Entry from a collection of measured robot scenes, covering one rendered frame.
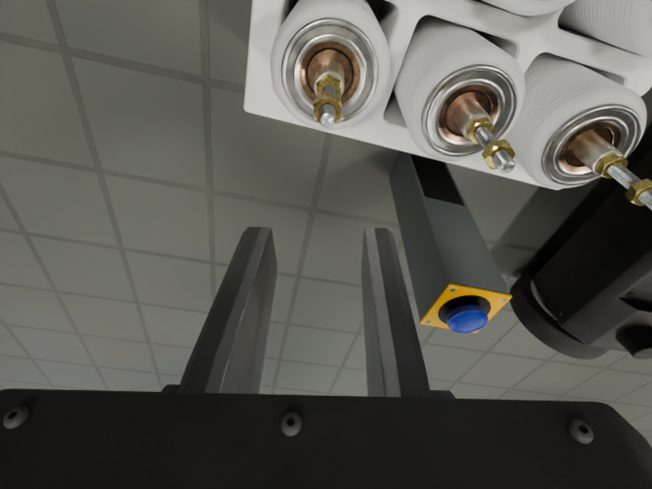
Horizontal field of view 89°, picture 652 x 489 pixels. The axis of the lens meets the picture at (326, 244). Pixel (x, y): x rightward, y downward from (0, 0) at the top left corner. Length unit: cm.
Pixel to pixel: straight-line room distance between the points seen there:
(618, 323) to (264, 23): 66
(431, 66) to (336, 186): 36
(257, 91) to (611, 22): 30
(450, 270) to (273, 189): 39
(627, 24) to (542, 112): 7
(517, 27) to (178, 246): 69
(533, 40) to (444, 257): 22
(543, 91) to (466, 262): 17
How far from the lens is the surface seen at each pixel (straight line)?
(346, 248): 73
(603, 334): 74
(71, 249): 95
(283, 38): 29
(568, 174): 39
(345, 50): 29
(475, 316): 37
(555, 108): 36
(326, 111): 21
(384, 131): 39
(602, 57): 44
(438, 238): 40
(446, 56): 31
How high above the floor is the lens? 53
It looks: 48 degrees down
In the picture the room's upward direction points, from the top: 178 degrees counter-clockwise
